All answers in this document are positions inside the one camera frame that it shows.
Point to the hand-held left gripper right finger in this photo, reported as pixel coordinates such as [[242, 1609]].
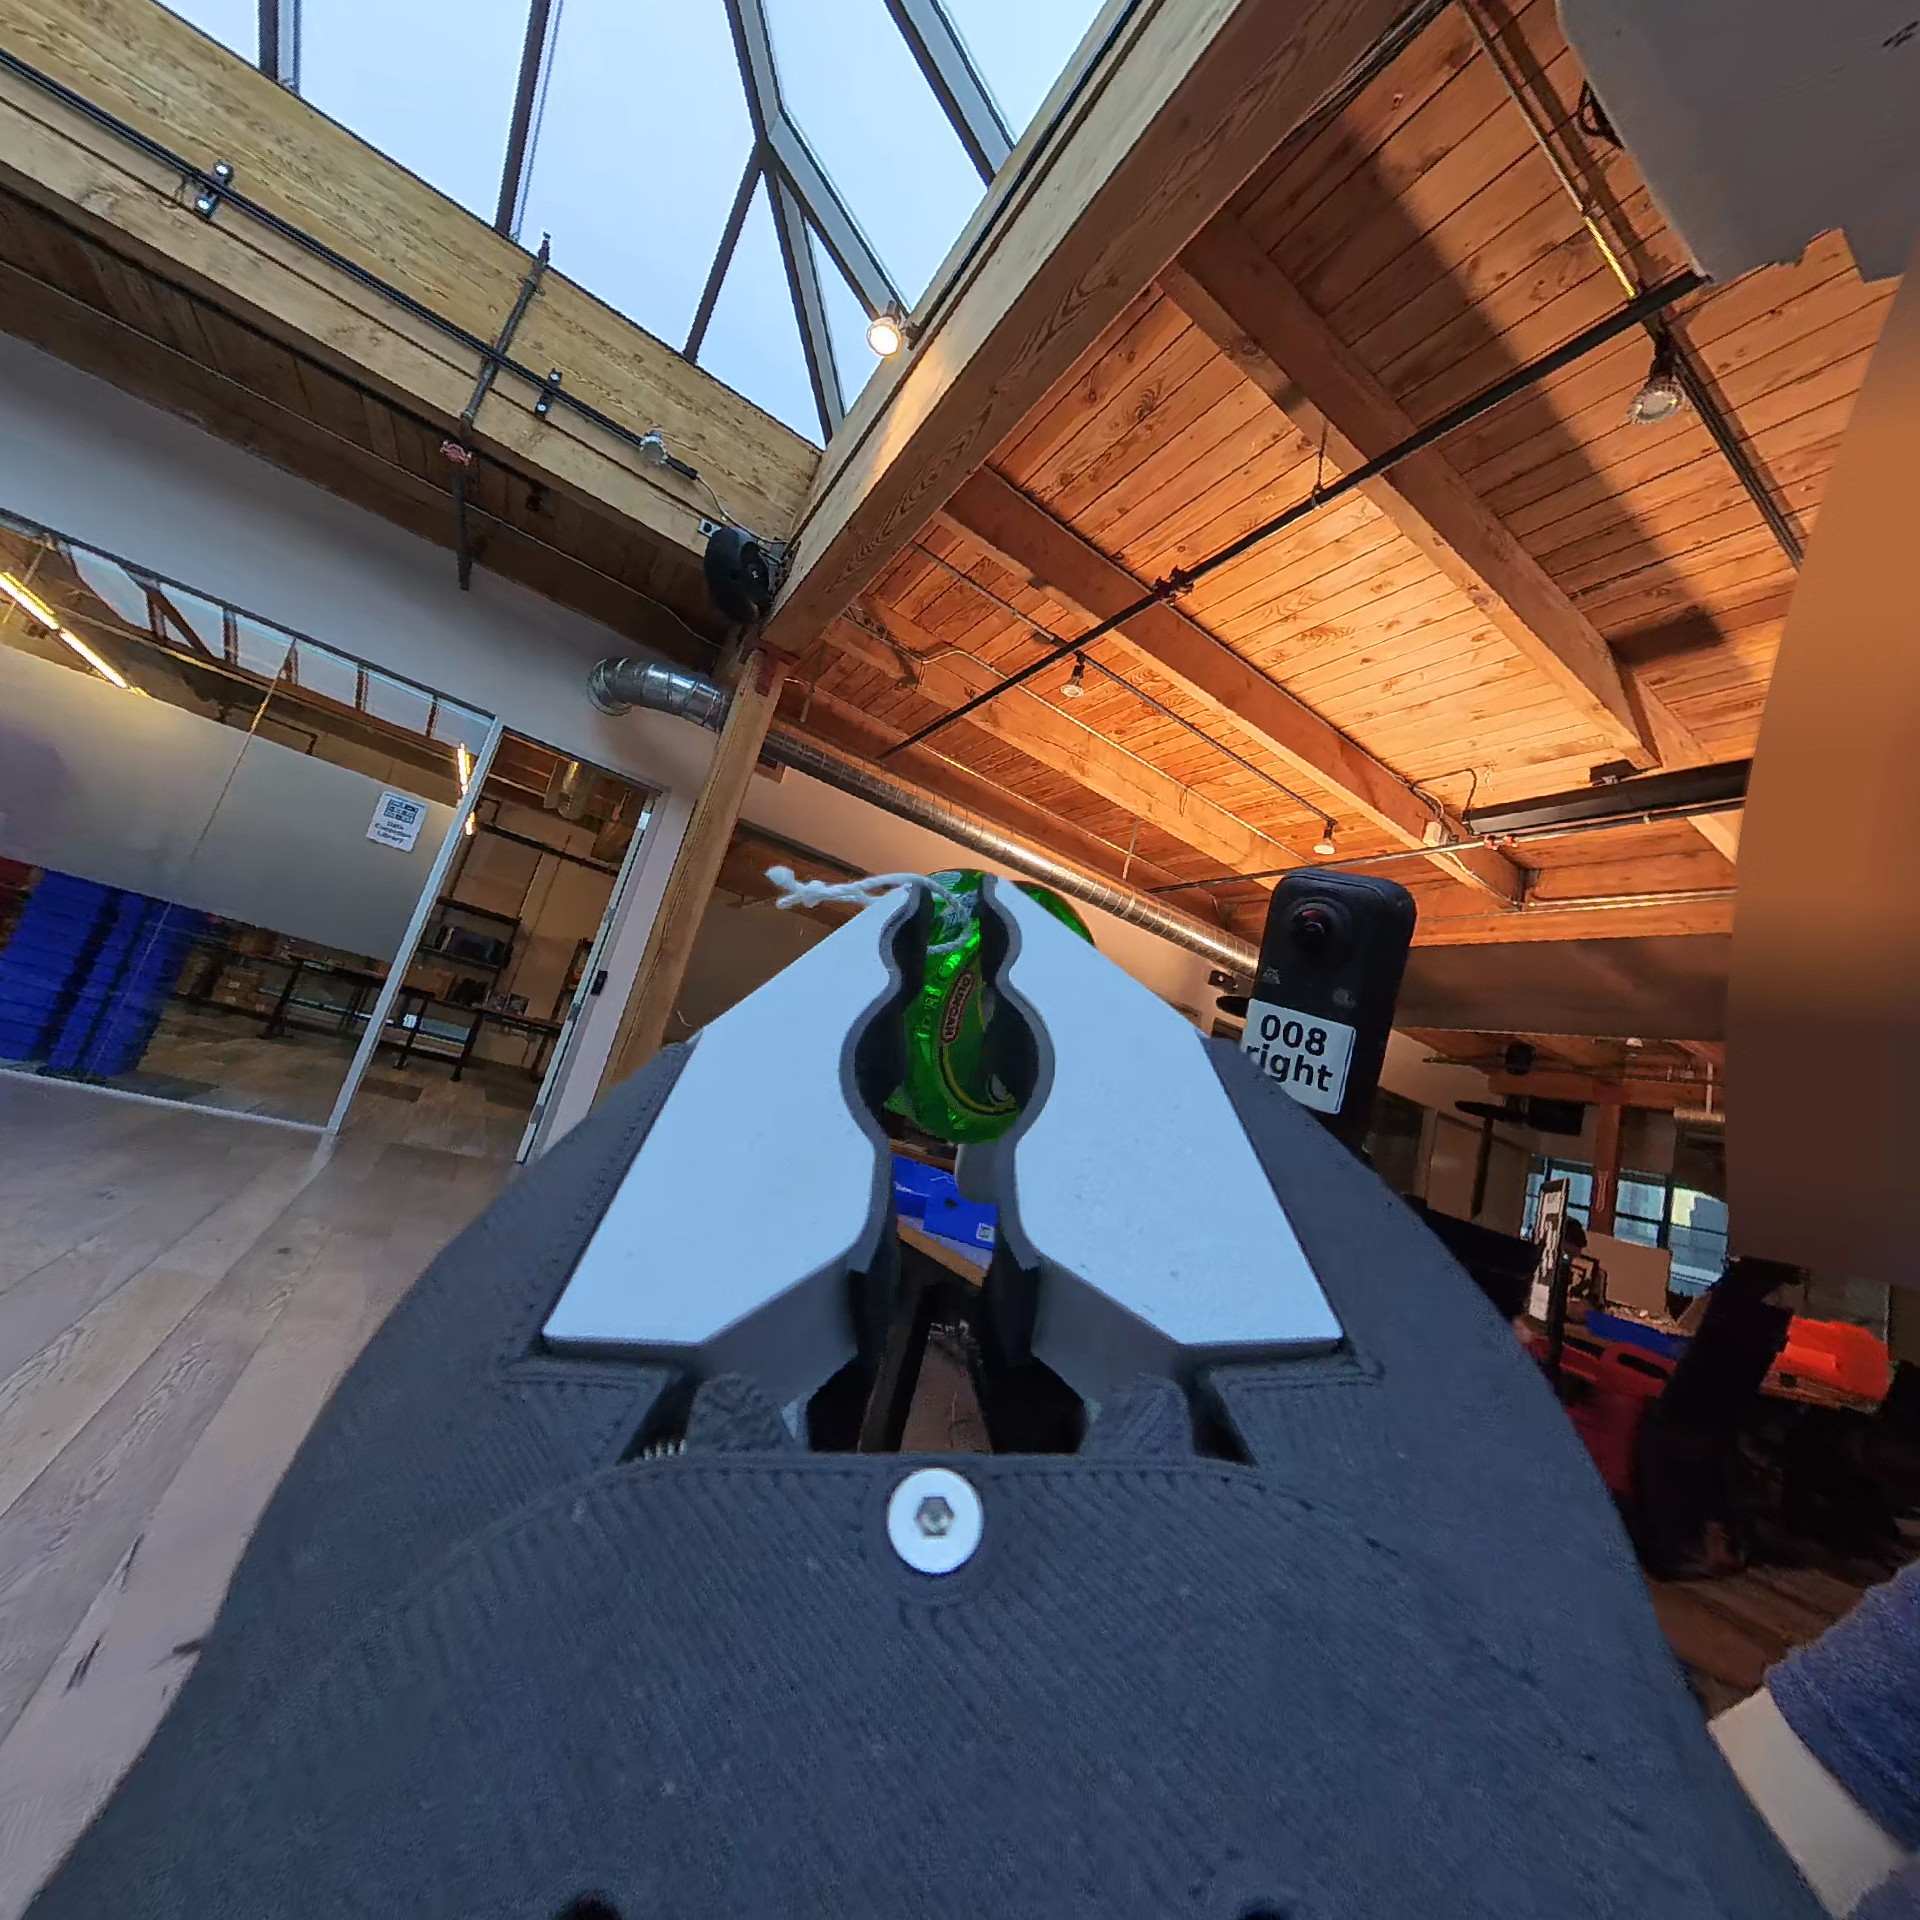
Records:
[[1171, 1186]]

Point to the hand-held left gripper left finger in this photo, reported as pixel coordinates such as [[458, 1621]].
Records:
[[722, 1186]]

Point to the green yoyo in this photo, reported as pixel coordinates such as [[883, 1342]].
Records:
[[945, 1036]]

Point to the person's right forearm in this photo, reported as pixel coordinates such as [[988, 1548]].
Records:
[[1799, 1786]]

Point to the blue plastic bin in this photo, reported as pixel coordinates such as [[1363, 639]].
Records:
[[945, 1202]]

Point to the black ceiling heater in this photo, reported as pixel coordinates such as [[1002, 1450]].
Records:
[[1605, 801]]

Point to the black metal workbench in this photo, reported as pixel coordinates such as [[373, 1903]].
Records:
[[421, 1014]]

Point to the white paper sign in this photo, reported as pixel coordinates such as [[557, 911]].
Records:
[[398, 821]]

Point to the black ceiling speaker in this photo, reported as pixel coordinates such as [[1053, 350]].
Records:
[[739, 572]]

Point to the stack of blue storage bins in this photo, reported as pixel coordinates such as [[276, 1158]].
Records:
[[84, 975]]

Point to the person's blue shirt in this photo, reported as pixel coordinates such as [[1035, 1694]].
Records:
[[1852, 1694]]

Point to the wooden post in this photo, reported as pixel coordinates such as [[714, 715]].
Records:
[[699, 870]]

